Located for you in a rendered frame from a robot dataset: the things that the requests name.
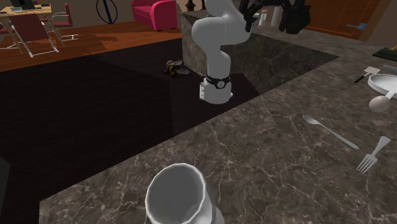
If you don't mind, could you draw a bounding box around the white shaker bottle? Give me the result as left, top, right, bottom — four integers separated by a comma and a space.
258, 9, 268, 27
270, 5, 283, 28

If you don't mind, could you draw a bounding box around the dark green flat object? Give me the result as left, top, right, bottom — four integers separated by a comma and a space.
372, 44, 397, 62

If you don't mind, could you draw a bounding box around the white plate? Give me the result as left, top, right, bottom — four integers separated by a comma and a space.
367, 73, 397, 100

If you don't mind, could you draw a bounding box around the white round-headed ladle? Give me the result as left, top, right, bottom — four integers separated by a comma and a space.
368, 91, 397, 113

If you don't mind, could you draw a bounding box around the silver spoon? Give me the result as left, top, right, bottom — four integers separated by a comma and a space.
302, 114, 361, 151

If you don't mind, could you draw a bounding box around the yellow black bee toy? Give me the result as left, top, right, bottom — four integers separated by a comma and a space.
162, 59, 190, 77

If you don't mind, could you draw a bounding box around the pink armchair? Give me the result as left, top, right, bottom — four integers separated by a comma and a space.
130, 0, 179, 32

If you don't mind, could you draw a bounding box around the silver fork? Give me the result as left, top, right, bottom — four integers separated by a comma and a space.
356, 136, 391, 174

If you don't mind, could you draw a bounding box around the blue hoop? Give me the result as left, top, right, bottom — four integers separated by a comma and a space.
95, 0, 119, 25

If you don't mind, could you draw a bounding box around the white cup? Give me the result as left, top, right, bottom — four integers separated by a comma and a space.
144, 162, 226, 224

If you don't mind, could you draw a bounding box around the red folding chair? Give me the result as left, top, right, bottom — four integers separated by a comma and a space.
7, 13, 60, 59
49, 3, 80, 42

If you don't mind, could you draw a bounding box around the wooden table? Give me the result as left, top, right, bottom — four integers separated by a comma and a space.
0, 0, 66, 54

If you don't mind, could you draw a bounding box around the wooden door with blue handle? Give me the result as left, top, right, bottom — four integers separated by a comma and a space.
305, 0, 382, 41

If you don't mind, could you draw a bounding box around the black-handled white spatula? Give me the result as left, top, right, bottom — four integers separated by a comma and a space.
354, 66, 381, 84

